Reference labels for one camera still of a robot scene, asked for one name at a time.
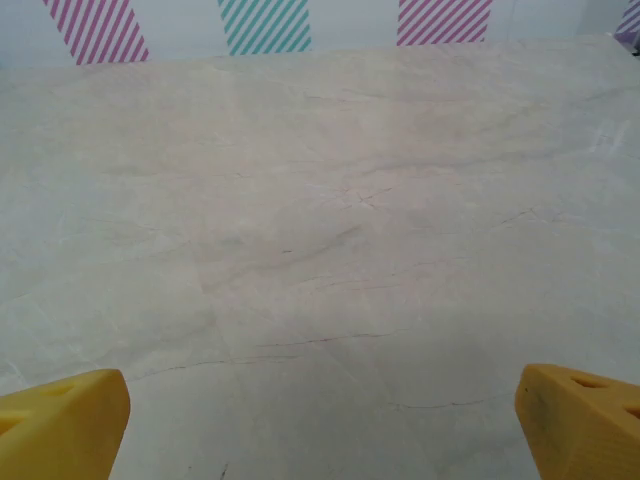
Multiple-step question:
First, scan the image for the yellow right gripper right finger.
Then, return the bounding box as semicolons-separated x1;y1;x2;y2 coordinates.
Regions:
514;363;640;480

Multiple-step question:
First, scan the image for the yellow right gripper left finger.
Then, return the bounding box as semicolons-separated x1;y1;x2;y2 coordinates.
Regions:
0;368;131;480

